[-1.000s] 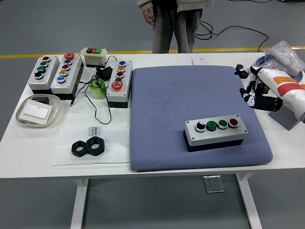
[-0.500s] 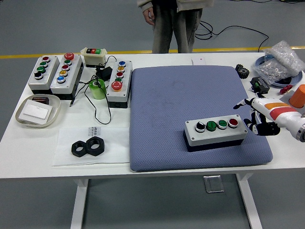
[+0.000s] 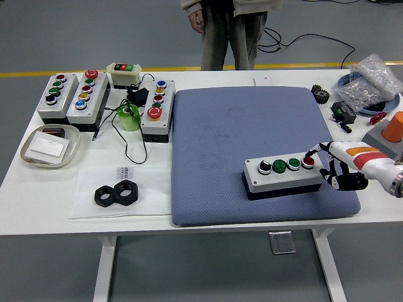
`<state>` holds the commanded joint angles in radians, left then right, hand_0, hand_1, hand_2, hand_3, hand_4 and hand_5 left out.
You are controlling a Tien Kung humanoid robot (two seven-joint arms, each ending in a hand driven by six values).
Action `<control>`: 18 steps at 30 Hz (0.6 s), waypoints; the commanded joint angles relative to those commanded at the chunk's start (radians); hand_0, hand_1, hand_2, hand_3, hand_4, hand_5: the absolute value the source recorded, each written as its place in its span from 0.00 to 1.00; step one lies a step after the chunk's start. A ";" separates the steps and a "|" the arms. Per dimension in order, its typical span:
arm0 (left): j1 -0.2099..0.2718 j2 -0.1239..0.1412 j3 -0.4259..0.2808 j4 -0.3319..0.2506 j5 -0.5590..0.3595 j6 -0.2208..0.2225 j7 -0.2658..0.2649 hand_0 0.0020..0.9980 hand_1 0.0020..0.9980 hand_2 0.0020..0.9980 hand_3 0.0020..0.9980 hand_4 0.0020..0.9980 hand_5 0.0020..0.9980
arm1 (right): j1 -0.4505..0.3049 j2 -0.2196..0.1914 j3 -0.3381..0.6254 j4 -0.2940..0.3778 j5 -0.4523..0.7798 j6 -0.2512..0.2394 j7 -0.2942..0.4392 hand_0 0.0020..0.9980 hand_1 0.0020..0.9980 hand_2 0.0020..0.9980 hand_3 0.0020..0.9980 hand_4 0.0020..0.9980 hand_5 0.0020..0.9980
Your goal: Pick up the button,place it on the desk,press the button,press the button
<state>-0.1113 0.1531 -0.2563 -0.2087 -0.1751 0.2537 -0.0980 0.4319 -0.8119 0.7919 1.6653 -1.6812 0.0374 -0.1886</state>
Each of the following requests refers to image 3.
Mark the four-button control box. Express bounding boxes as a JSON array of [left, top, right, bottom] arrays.
[[37, 73, 79, 125]]

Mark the white wall switch plate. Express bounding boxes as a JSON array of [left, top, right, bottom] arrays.
[[25, 131, 71, 164]]

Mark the five-button box, emergency stop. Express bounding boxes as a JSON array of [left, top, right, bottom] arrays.
[[140, 78, 176, 144]]

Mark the black metal gear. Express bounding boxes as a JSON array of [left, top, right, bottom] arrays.
[[310, 84, 331, 104]]

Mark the person's hand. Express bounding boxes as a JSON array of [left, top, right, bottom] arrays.
[[187, 8, 205, 34]]

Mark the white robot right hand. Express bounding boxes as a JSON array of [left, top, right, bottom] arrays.
[[304, 140, 399, 192]]

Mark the person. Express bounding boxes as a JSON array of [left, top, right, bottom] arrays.
[[181, 0, 283, 72]]

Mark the white shallow tray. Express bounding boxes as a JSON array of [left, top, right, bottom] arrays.
[[20, 125, 82, 170]]

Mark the blue round plate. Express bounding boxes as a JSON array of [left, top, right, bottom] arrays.
[[336, 74, 401, 116]]

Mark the bubble wrap sheet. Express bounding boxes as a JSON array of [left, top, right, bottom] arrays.
[[348, 53, 403, 101]]

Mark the black floor cable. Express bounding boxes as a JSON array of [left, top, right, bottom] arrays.
[[254, 26, 356, 70]]

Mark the bag of metal washers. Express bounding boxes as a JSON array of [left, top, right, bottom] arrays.
[[334, 75, 388, 113]]

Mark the white table leg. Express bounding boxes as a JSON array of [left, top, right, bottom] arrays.
[[93, 235, 118, 302], [311, 228, 347, 302]]

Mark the five-button box, blue end button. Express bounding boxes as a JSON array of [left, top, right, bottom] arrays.
[[66, 69, 111, 132]]

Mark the green tape roll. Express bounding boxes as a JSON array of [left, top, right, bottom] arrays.
[[117, 103, 141, 132]]

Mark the four-button box with selector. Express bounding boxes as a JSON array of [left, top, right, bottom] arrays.
[[242, 153, 325, 201]]

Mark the blue-grey padded mat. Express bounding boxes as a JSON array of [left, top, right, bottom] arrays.
[[171, 86, 361, 227]]

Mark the black module with green terminals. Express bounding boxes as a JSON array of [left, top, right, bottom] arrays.
[[330, 100, 358, 124]]

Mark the black adapter cable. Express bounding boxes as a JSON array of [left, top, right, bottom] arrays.
[[92, 73, 155, 165]]

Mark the cream switch box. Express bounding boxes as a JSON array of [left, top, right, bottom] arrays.
[[106, 62, 142, 90]]

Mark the large black hex nut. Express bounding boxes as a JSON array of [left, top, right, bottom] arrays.
[[113, 179, 140, 206]]

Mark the orange cylinder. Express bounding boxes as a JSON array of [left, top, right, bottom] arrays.
[[381, 111, 403, 144]]

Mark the grey base block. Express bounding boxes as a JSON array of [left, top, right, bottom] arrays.
[[361, 125, 403, 164]]

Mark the black power adapter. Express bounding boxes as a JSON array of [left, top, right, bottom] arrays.
[[126, 87, 149, 106]]

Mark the metal floor plate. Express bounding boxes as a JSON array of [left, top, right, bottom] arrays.
[[269, 230, 297, 255]]

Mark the clear plastic bag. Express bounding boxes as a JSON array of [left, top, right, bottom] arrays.
[[68, 166, 173, 220]]

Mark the small black hex nut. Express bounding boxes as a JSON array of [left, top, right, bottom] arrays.
[[94, 185, 118, 208]]

